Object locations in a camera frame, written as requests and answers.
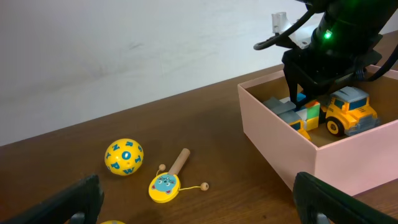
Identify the yellow grey dump truck toy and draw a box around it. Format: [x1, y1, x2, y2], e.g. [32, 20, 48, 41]
[262, 97, 311, 141]

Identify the pink cardboard box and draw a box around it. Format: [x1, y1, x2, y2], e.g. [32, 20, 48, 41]
[238, 70, 397, 195]

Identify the yellow ball with blue letters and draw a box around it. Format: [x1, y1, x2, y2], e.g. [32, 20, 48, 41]
[104, 138, 144, 176]

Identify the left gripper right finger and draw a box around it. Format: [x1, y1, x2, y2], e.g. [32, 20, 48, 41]
[293, 172, 397, 224]

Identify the yellow wooden rattle drum toy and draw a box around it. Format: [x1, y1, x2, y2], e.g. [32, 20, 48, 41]
[148, 148, 210, 203]

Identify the two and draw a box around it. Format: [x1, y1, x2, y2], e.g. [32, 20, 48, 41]
[280, 97, 320, 131]

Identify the yellow ball with eye face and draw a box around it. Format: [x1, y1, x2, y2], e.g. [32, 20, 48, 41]
[100, 220, 125, 224]

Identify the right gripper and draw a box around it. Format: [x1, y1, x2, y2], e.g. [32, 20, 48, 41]
[282, 0, 397, 107]

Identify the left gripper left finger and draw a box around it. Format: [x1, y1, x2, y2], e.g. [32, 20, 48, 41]
[5, 174, 104, 224]

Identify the yellow grey tanker truck toy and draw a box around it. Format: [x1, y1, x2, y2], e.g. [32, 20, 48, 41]
[318, 86, 381, 137]

